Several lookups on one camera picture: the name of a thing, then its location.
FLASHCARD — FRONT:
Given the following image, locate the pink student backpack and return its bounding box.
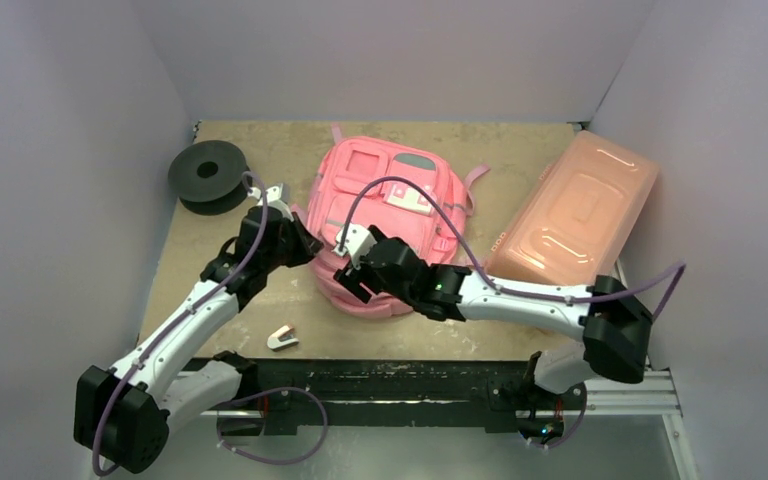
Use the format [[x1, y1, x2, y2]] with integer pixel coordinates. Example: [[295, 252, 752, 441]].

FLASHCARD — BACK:
[[291, 125, 489, 319]]

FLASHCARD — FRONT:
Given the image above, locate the small white stapler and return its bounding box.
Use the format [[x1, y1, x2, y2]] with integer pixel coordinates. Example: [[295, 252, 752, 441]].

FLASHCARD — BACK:
[[266, 325, 299, 351]]

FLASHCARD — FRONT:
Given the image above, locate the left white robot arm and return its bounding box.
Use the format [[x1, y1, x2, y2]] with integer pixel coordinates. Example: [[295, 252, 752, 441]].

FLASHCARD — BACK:
[[73, 205, 323, 478]]

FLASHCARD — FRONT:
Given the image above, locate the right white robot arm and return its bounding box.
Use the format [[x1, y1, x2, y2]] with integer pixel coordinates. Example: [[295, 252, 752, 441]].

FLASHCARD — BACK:
[[334, 224, 654, 407]]

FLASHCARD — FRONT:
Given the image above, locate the black filament spool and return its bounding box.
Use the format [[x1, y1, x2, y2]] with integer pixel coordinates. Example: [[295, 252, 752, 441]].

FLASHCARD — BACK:
[[167, 140, 250, 216]]

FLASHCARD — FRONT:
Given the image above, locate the pink translucent plastic box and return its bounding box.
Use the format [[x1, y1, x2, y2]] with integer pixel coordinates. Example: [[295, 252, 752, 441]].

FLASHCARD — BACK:
[[484, 131, 660, 285]]

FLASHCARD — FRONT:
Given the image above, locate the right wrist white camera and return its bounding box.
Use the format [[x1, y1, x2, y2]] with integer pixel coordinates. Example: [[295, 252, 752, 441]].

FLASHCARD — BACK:
[[332, 223, 376, 269]]

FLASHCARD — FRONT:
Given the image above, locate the wrist white camera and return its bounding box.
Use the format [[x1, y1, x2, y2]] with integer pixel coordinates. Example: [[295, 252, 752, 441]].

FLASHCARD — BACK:
[[248, 183, 293, 220], [332, 223, 376, 269]]

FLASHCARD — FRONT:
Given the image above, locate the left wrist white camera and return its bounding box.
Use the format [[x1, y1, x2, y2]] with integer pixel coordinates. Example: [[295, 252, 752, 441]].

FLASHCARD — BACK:
[[248, 183, 293, 220]]

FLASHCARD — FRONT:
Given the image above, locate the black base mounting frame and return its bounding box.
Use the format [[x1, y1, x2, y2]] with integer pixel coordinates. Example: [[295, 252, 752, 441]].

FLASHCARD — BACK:
[[211, 352, 588, 441]]

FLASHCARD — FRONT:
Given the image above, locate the aluminium rail frame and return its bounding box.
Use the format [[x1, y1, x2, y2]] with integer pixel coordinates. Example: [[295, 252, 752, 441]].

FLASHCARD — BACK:
[[79, 311, 700, 480]]

